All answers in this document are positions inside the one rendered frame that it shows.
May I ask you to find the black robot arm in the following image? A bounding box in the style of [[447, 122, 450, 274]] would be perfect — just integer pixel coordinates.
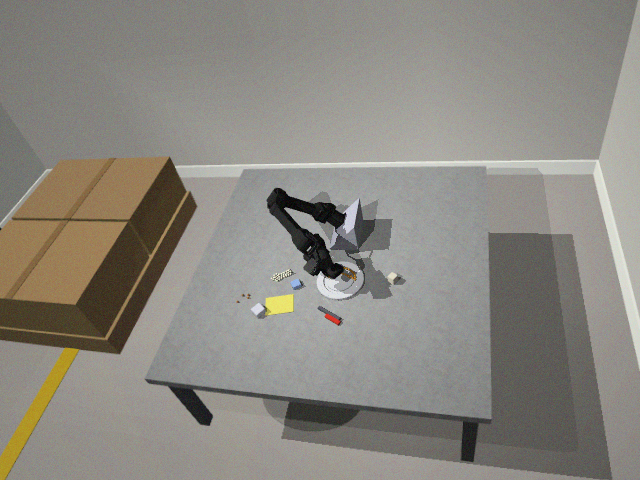
[[266, 188, 346, 276]]

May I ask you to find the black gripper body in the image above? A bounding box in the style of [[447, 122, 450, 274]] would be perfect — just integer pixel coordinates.
[[303, 255, 344, 279]]

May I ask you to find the yellow flat rectangular sheet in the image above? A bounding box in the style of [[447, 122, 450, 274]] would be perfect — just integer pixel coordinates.
[[265, 294, 294, 316]]

